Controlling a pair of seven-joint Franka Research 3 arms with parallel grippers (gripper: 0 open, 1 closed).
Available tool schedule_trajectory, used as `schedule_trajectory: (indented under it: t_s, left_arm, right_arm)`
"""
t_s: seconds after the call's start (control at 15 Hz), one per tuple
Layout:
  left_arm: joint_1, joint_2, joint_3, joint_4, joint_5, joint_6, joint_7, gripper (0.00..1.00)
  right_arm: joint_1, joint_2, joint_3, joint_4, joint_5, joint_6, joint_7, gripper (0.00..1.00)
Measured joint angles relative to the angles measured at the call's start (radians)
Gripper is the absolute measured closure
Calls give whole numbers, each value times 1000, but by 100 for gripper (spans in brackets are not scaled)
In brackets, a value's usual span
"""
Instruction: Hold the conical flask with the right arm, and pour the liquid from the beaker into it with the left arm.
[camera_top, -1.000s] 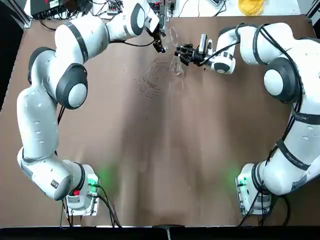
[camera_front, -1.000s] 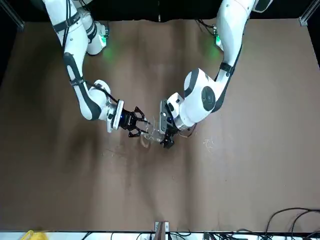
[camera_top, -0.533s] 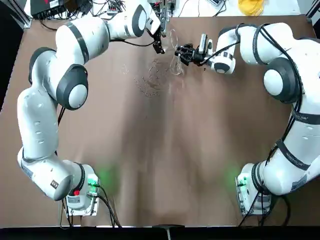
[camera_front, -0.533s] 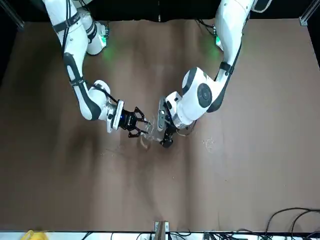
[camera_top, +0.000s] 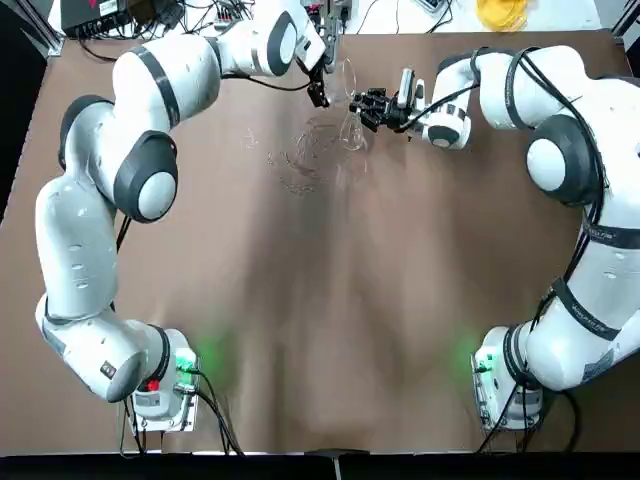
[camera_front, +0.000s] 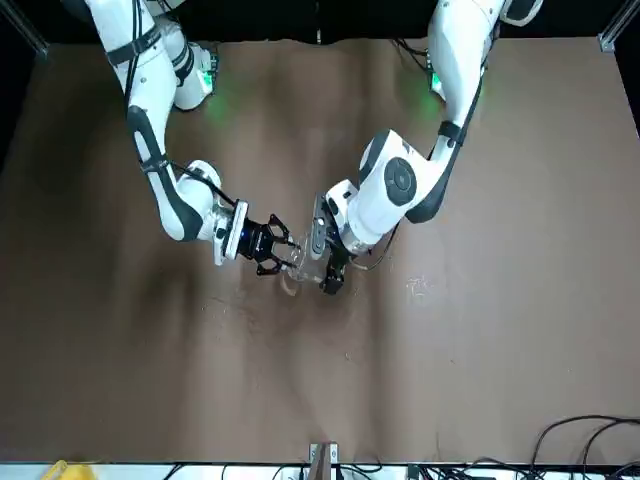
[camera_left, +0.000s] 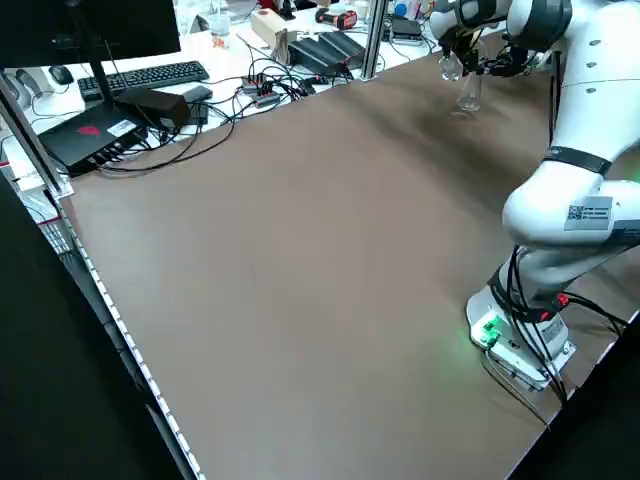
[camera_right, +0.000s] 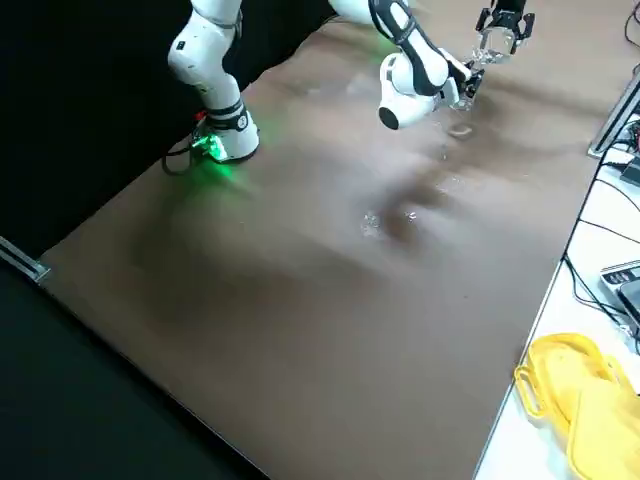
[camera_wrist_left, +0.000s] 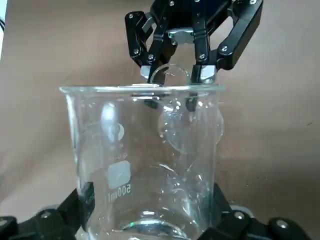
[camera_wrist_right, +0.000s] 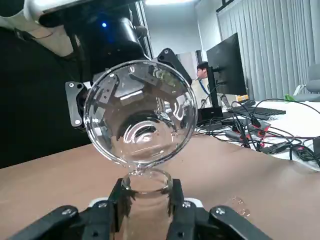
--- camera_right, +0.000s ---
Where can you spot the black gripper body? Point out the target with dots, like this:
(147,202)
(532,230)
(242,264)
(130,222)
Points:
(462,80)
(510,9)

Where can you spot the clear glass conical flask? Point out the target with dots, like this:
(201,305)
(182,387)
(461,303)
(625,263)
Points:
(462,102)

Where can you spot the clear glass beaker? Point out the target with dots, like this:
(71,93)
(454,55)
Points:
(495,42)

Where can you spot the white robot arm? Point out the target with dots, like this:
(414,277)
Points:
(220,100)

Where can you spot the black adapter box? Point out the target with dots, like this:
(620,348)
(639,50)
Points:
(632,170)

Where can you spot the black device with label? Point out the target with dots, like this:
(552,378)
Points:
(625,290)

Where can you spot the yellow plastic basket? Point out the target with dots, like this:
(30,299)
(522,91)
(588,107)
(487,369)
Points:
(575,380)

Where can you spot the aluminium frame post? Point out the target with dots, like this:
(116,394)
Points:
(617,110)
(25,260)

